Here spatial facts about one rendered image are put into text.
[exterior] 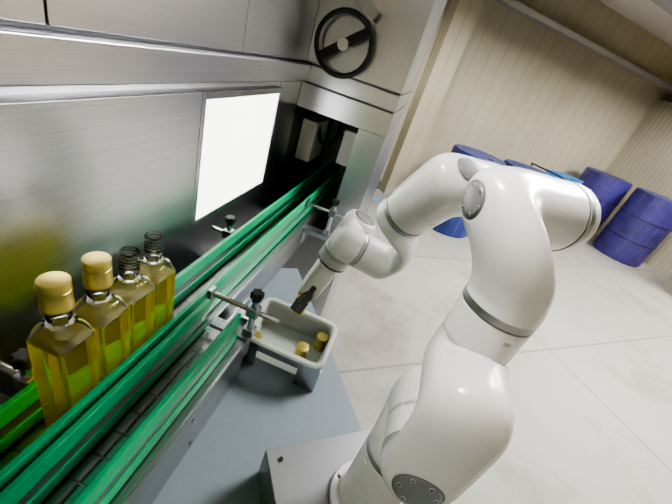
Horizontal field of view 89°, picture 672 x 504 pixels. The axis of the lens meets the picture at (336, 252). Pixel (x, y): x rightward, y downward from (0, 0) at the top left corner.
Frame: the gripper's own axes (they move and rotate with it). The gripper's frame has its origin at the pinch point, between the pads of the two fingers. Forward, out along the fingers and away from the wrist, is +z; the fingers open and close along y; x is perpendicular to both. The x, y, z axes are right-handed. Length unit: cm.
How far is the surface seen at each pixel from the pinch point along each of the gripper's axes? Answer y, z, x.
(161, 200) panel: 7.7, -8.2, -38.1
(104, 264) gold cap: 36.8, -17.0, -27.6
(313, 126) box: -84, -16, -33
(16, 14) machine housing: 30, -36, -50
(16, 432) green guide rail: 48, 9, -26
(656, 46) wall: -590, -262, 247
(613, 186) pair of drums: -515, -91, 325
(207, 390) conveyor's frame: 29.3, 6.6, -7.0
